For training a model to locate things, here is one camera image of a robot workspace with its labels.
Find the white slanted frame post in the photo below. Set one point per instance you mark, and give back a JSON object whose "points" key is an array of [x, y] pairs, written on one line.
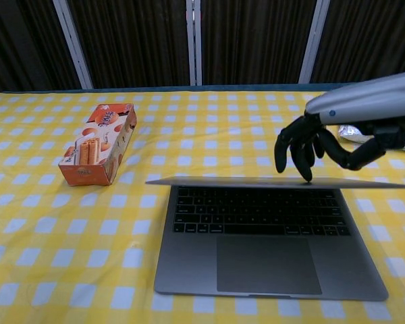
{"points": [[75, 44], [313, 40]]}

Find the dark brown curtain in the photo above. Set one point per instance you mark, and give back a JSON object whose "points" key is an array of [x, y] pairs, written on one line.
{"points": [[135, 40]]}

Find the white snack bag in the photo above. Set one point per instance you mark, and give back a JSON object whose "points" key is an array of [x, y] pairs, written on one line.
{"points": [[352, 132]]}

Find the yellow white checkered tablecloth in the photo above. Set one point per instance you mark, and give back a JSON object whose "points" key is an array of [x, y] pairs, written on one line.
{"points": [[87, 236]]}

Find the white upright frame post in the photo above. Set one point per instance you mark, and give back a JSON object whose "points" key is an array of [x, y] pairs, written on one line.
{"points": [[194, 40]]}

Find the orange biscuit roll box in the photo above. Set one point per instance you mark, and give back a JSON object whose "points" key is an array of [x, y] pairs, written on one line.
{"points": [[98, 148]]}

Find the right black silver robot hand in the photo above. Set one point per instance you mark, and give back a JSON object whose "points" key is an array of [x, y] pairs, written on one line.
{"points": [[364, 104]]}

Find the silver laptop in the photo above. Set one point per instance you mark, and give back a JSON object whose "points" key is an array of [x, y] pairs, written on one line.
{"points": [[189, 263]]}

